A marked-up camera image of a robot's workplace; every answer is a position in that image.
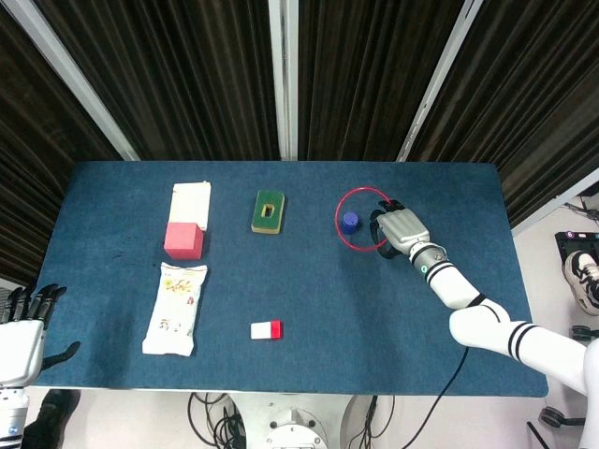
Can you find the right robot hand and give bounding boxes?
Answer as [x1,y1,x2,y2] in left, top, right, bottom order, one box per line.
[369,198,431,260]

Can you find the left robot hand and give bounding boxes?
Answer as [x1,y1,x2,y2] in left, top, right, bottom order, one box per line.
[0,283,81,386]

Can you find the red thin ring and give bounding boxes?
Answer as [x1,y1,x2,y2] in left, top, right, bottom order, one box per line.
[335,186,391,253]

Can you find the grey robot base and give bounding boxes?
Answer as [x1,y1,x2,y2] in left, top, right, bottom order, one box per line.
[233,393,359,449]

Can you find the black shoe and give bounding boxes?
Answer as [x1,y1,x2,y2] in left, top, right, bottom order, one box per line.
[23,388,81,449]

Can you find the blue table mat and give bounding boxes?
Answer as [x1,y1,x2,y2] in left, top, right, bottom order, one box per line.
[28,161,549,399]

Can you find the green yellow sponge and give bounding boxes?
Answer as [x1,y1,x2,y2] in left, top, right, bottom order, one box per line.
[250,189,287,235]

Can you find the white snack bag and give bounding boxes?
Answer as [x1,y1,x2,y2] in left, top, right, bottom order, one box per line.
[141,261,209,358]

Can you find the white red small box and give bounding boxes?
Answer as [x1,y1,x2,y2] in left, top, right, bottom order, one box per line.
[250,320,285,340]

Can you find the pink red cube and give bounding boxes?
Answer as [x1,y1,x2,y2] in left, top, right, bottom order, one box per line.
[164,222,206,261]

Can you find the black white sneaker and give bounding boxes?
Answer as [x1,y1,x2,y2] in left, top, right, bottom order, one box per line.
[562,250,599,311]

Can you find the white carton box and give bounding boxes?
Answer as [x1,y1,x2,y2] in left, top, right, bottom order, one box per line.
[168,181,212,233]

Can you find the black office chair base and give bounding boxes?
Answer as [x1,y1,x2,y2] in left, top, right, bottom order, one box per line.
[526,405,587,449]

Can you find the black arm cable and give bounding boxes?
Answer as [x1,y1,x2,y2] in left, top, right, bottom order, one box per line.
[409,346,471,449]

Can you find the black floor cables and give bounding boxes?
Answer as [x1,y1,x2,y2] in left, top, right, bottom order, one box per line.
[186,391,247,449]

